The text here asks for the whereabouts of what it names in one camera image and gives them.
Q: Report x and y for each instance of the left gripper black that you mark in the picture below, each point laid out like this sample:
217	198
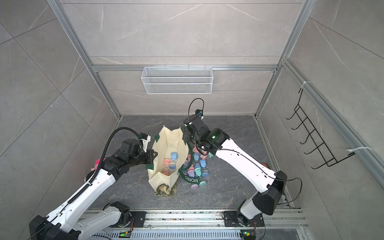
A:
150	153

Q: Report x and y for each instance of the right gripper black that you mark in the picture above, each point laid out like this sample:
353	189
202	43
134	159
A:
186	136

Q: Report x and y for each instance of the cream canvas tote bag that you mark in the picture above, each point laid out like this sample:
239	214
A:
166	142

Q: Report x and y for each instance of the pink hourglass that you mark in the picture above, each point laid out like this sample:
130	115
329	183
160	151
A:
166	167

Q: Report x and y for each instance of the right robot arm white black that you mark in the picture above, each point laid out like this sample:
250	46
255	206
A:
269	185

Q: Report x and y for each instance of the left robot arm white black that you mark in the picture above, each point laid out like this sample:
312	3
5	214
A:
64	223

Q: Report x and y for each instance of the blue hourglass middle pile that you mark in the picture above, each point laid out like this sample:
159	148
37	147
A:
203	163

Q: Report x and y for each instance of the teal hourglass middle pile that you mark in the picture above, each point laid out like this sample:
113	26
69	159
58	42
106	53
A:
198	171

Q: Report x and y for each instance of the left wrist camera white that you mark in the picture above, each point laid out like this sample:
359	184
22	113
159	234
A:
145	139

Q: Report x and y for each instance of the white wire mesh basket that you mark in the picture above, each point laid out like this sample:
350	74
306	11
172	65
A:
177	80

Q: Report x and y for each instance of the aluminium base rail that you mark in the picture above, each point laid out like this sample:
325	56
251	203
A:
284	224

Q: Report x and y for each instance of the black wire hook rack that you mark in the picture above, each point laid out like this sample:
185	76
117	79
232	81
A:
314	136

